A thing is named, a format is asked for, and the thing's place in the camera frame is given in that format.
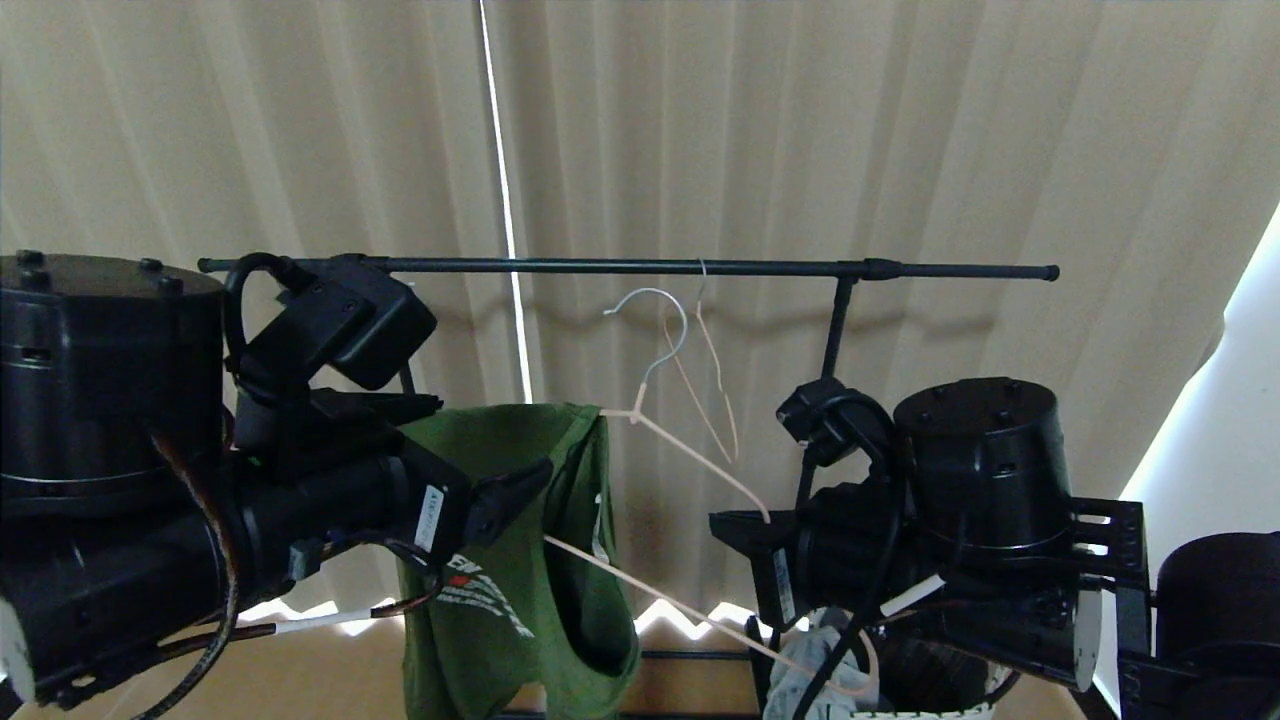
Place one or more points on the beige curtain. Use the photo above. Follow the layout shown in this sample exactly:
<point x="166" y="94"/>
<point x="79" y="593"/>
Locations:
<point x="900" y="150"/>

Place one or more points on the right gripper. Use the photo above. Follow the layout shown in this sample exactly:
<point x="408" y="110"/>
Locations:
<point x="830" y="560"/>

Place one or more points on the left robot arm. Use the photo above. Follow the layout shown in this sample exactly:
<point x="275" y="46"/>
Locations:
<point x="100" y="400"/>

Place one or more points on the pink clothes hanger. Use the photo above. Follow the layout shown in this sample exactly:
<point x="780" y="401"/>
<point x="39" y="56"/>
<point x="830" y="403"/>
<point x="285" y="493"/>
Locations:
<point x="700" y="465"/>
<point x="737" y="440"/>

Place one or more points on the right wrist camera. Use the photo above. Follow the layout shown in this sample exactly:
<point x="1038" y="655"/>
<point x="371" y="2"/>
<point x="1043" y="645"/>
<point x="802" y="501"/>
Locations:
<point x="830" y="420"/>

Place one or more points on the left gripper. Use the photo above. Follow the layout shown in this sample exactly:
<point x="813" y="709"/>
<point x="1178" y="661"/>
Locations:
<point x="340" y="520"/>

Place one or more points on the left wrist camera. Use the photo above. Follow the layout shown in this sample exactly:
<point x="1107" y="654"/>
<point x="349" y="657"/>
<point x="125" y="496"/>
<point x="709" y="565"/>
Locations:
<point x="370" y="320"/>

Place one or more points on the green long-sleeved shirt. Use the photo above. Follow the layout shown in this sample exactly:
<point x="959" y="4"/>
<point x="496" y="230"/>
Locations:
<point x="575" y="600"/>

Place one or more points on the white laundry basket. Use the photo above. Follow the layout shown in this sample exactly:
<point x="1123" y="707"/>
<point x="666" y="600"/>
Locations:
<point x="920" y="714"/>

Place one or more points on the pale blue denim garment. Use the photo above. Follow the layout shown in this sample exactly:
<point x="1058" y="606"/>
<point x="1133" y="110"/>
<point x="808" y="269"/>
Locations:
<point x="800" y="682"/>

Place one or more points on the black clothes rack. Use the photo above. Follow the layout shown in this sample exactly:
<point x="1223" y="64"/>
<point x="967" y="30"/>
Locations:
<point x="600" y="266"/>

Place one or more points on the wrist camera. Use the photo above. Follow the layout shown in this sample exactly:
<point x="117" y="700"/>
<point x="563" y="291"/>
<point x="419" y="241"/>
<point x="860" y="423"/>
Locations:
<point x="370" y="320"/>
<point x="830" y="420"/>

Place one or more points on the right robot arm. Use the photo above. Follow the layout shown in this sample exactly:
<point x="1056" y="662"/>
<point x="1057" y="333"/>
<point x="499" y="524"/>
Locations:
<point x="980" y="470"/>

